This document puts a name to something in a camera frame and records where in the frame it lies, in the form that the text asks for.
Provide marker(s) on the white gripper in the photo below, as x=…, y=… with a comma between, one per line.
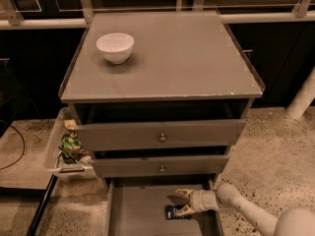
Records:
x=197, y=201

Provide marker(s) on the dark blue rxbar wrapper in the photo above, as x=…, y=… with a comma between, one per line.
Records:
x=170, y=213

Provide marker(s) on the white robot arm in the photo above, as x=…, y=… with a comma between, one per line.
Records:
x=270, y=179

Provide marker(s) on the brass middle drawer knob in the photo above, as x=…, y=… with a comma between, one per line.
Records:
x=161, y=169

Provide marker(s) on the brass drawer knob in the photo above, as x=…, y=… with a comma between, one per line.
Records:
x=162, y=138
x=161, y=169

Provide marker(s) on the grey middle drawer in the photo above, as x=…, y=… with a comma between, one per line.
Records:
x=149, y=166

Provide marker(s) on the grey drawer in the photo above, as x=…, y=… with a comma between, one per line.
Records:
x=137, y=207
x=149, y=166
x=141, y=135

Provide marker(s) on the grey bottom drawer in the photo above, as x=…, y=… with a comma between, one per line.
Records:
x=137, y=207

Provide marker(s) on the brass top drawer knob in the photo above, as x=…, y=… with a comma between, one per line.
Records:
x=162, y=138

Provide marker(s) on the grey drawer cabinet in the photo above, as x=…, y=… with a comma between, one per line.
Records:
x=184, y=67

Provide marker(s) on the grey top drawer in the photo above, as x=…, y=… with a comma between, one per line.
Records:
x=141, y=135

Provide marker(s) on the clear plastic bin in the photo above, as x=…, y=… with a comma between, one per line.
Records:
x=53, y=160

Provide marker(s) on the green snack bag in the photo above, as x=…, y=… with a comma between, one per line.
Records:
x=71, y=143

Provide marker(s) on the tan snack packet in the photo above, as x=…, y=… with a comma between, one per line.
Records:
x=70, y=125

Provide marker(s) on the white ceramic bowl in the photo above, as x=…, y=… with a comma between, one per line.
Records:
x=115, y=47

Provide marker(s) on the white metal railing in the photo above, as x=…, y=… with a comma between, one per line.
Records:
x=61, y=14

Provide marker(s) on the black floor rail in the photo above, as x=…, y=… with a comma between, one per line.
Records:
x=42, y=206

